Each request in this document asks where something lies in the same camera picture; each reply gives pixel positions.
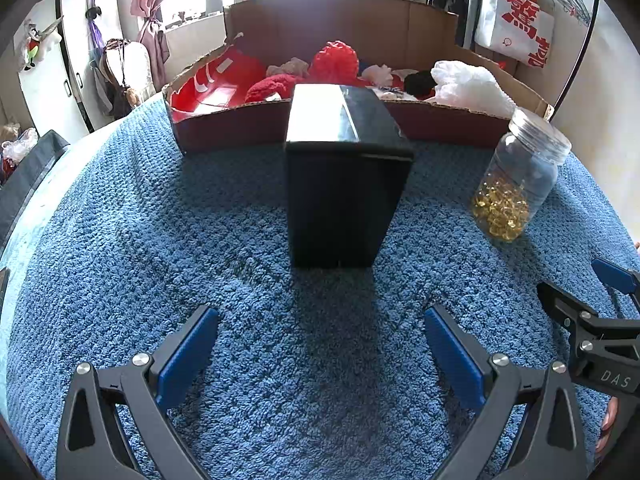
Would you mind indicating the black scrunchie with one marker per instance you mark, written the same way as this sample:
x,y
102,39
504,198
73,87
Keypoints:
x,y
419,82

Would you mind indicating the brown cardboard box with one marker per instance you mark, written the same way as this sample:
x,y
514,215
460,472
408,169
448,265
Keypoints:
x,y
325,20

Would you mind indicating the grey blue covered table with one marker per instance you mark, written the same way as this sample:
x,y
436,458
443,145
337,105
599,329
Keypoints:
x,y
30,180

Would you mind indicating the hanging plush toy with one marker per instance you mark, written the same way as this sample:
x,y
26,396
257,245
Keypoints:
x,y
35,45

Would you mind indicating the white bag with red print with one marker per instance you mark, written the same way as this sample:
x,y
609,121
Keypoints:
x,y
505,35

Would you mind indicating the person's right hand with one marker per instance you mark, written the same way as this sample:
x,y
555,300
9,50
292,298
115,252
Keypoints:
x,y
609,425

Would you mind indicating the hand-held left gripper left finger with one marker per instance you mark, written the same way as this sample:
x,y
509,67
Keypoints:
x,y
190,350

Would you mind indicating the black box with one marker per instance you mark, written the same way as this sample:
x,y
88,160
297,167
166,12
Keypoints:
x,y
340,200

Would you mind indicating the blue knitted blanket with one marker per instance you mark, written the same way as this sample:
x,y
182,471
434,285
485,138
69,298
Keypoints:
x,y
200,240

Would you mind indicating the white wardrobe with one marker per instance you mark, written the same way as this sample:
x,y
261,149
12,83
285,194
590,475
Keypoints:
x,y
50,90

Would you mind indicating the cream knitted scrunchie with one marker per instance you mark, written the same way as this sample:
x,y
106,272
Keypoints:
x,y
290,67

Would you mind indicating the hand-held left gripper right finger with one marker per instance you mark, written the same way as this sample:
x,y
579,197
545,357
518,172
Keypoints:
x,y
452,350

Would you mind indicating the clear jar with gold beads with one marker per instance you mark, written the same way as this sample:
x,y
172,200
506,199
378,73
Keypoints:
x,y
525,170

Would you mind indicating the red mesh bath pouf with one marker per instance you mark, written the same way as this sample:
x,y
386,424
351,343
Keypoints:
x,y
332,62

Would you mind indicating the white mesh bath pouf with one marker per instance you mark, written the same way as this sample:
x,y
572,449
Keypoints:
x,y
470,90

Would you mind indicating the beige hanging bag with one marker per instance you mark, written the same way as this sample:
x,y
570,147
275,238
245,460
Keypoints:
x,y
132,70

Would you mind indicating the small grey box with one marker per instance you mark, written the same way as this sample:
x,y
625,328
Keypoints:
x,y
214,3

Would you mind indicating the black clothes rack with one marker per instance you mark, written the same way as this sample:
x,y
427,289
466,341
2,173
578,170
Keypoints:
x,y
580,60

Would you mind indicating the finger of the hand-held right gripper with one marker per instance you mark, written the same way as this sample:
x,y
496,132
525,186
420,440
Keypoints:
x,y
612,275
562,305

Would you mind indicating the white fluffy scrunchie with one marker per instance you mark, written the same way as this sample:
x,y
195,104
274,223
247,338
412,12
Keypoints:
x,y
377,74

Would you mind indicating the white plastic bag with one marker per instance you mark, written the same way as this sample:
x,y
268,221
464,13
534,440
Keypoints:
x,y
20,147

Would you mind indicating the purple hanging item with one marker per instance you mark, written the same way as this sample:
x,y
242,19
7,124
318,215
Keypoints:
x,y
93,25

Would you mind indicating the red knitted soft toy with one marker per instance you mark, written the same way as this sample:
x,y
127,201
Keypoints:
x,y
270,87

